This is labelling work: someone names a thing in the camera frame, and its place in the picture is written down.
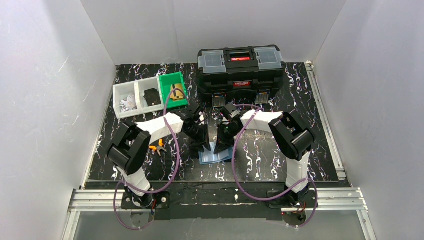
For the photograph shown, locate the white bin with patterned cards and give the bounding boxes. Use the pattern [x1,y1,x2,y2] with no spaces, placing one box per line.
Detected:
[112,82,139,119]

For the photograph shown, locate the white bin with black card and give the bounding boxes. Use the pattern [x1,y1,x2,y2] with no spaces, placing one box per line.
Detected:
[134,76,165,114]

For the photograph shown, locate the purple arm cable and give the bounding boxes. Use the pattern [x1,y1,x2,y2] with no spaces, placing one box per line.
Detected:
[113,87,186,231]
[231,104,320,229]

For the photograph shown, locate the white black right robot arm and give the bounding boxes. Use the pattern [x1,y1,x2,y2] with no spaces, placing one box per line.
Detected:
[214,103,316,205]

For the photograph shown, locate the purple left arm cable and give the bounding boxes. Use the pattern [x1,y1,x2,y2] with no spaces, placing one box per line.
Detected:
[113,87,186,231]

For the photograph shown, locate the blue leather card holder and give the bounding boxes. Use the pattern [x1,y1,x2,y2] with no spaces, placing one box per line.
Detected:
[198,147,234,165]

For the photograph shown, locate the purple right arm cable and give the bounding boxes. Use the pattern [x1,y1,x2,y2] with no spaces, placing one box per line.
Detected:
[231,104,320,229]

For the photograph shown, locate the yellow black handled pliers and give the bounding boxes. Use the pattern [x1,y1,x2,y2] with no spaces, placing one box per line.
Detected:
[148,138,167,157]

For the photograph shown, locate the patterned cards in white bin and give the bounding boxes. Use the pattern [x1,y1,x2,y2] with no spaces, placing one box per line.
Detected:
[119,94,137,113]

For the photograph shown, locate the gold card in green bin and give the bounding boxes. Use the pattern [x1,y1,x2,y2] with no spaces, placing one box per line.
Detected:
[170,83,185,101]

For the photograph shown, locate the black toolbox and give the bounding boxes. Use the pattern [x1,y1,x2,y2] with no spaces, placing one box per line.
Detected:
[196,44,289,107]

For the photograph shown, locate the green plastic bin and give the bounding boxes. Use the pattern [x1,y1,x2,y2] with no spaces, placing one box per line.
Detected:
[158,72,188,109]

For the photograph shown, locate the black card in white bin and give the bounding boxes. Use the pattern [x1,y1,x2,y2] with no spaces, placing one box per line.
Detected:
[143,88,162,107]

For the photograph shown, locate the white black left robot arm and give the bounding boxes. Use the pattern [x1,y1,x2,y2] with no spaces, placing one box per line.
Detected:
[107,103,211,208]

